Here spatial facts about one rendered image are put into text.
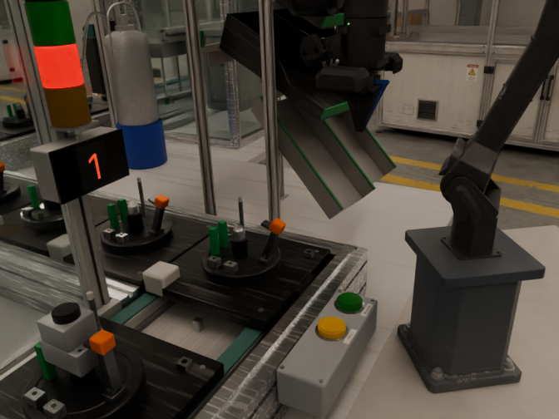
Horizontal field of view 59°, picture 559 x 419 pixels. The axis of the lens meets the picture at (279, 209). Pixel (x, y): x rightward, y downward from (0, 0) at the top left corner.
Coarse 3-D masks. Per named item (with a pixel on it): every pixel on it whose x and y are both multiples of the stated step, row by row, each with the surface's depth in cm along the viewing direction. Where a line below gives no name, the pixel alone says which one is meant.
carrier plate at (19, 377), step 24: (120, 336) 70; (144, 336) 70; (144, 360) 65; (168, 360) 65; (0, 384) 62; (24, 384) 62; (168, 384) 61; (192, 384) 61; (0, 408) 59; (144, 408) 58; (168, 408) 58; (192, 408) 60
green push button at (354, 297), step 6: (342, 294) 77; (348, 294) 77; (354, 294) 77; (342, 300) 76; (348, 300) 76; (354, 300) 76; (360, 300) 76; (342, 306) 75; (348, 306) 75; (354, 306) 75; (360, 306) 75
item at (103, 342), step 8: (96, 336) 54; (104, 336) 54; (112, 336) 54; (88, 344) 55; (96, 344) 53; (104, 344) 53; (112, 344) 54; (96, 352) 54; (104, 352) 53; (112, 352) 55; (104, 360) 54; (112, 360) 55; (104, 368) 55; (112, 368) 55; (104, 376) 55; (112, 376) 55; (112, 384) 56; (120, 384) 57; (112, 392) 56
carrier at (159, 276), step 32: (224, 224) 87; (192, 256) 90; (224, 256) 86; (256, 256) 86; (288, 256) 89; (320, 256) 89; (160, 288) 81; (192, 288) 81; (224, 288) 80; (256, 288) 80; (288, 288) 80; (256, 320) 73
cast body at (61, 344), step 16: (64, 304) 56; (48, 320) 55; (64, 320) 54; (80, 320) 55; (48, 336) 55; (64, 336) 53; (80, 336) 55; (48, 352) 56; (64, 352) 55; (80, 352) 54; (64, 368) 56; (80, 368) 54
